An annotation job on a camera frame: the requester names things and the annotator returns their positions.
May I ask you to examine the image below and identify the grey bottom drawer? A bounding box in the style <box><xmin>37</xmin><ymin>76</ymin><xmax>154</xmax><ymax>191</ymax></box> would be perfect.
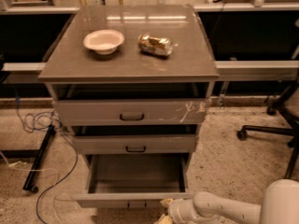
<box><xmin>74</xmin><ymin>153</ymin><xmax>192</xmax><ymax>209</ymax></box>

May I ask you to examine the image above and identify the grey drawer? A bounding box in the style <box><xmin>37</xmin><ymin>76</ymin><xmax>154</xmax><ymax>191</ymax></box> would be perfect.
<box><xmin>73</xmin><ymin>134</ymin><xmax>197</xmax><ymax>154</ymax></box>
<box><xmin>74</xmin><ymin>153</ymin><xmax>192</xmax><ymax>209</ymax></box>
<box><xmin>53</xmin><ymin>99</ymin><xmax>210</xmax><ymax>126</ymax></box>

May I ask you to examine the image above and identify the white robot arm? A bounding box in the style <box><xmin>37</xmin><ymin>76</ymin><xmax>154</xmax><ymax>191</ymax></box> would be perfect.
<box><xmin>154</xmin><ymin>179</ymin><xmax>299</xmax><ymax>224</ymax></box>

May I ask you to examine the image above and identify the grey middle drawer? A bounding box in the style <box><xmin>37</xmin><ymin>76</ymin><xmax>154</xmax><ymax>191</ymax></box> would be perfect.
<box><xmin>73</xmin><ymin>134</ymin><xmax>197</xmax><ymax>154</ymax></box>

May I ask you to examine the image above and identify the grey drawer cabinet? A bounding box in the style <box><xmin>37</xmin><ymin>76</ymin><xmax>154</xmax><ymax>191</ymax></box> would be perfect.
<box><xmin>37</xmin><ymin>4</ymin><xmax>220</xmax><ymax>173</ymax></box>

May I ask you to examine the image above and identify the grey top drawer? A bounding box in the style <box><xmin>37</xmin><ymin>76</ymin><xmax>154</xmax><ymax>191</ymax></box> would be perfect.
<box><xmin>53</xmin><ymin>99</ymin><xmax>210</xmax><ymax>126</ymax></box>

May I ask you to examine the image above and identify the black wheeled table leg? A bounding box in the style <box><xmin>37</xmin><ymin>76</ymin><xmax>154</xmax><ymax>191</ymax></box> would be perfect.
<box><xmin>22</xmin><ymin>125</ymin><xmax>56</xmax><ymax>193</ymax></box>

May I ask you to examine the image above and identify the black office chair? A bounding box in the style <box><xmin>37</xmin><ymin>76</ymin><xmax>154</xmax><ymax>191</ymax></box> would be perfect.
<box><xmin>236</xmin><ymin>72</ymin><xmax>299</xmax><ymax>179</ymax></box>

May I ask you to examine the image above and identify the white paper bowl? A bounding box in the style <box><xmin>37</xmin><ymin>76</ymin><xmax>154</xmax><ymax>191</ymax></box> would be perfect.
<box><xmin>83</xmin><ymin>30</ymin><xmax>124</xmax><ymax>55</ymax></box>

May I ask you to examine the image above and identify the blue cable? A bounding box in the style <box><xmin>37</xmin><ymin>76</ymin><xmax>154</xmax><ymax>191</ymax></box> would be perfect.
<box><xmin>13</xmin><ymin>95</ymin><xmax>79</xmax><ymax>224</ymax></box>

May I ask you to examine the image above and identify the white cable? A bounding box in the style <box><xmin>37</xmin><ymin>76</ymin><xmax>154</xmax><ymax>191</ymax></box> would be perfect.
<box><xmin>0</xmin><ymin>149</ymin><xmax>76</xmax><ymax>224</ymax></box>

